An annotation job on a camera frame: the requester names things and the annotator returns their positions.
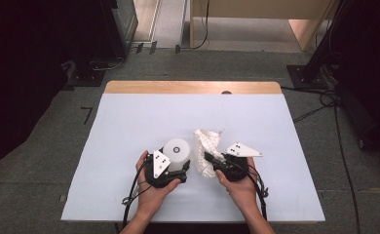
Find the light wooden desk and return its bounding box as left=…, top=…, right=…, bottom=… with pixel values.
left=189, top=0, right=337, bottom=53

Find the right hand-held gripper cable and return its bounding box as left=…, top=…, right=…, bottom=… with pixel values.
left=243, top=162, right=270, bottom=222

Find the grey floor cable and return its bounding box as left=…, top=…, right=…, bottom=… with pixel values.
left=92, top=57, right=126, bottom=71

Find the white table sheet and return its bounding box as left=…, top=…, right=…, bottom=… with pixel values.
left=60, top=93, right=326, bottom=224

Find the black floor cable bundle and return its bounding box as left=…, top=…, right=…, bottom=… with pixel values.
left=281, top=85, right=342, bottom=124

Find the black stand with base plate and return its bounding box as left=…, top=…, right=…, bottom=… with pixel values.
left=286, top=0, right=355, bottom=91

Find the white knitted cloth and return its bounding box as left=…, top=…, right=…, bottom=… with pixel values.
left=192, top=129, right=227, bottom=179

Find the person's right hand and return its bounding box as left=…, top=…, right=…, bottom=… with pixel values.
left=214, top=157, right=259, bottom=215

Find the person's left hand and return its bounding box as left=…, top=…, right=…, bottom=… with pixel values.
left=134, top=149, right=182, bottom=215

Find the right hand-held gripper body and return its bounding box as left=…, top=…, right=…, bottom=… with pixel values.
left=211, top=141, right=263, bottom=182

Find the wooden table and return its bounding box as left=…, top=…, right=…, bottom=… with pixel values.
left=60, top=80, right=326, bottom=225

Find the black hanging cable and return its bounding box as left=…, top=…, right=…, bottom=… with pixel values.
left=180, top=0, right=210, bottom=51

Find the long black floor cable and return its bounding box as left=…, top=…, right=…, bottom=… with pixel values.
left=333, top=103, right=361, bottom=234

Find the white plastic cylinder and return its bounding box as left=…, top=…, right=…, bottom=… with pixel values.
left=162, top=137, right=191, bottom=173

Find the hand-held gripper cable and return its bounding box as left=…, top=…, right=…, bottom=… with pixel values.
left=121, top=159, right=151, bottom=230
left=243, top=162, right=270, bottom=222

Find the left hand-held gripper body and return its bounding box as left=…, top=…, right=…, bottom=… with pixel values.
left=144, top=149, right=191, bottom=190

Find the aluminium frame post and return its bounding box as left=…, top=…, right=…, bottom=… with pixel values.
left=174, top=0, right=191, bottom=55
left=135, top=0, right=163, bottom=56

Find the black curtain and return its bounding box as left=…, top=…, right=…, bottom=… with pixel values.
left=337, top=0, right=380, bottom=162
left=0, top=0, right=103, bottom=191

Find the left hand-held gripper cable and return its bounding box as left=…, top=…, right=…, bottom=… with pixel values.
left=121, top=159, right=151, bottom=230

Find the black cabinet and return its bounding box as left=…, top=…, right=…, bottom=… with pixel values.
left=101, top=0, right=139, bottom=60

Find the black stand base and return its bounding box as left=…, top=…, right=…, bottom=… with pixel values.
left=68, top=59, right=106, bottom=88

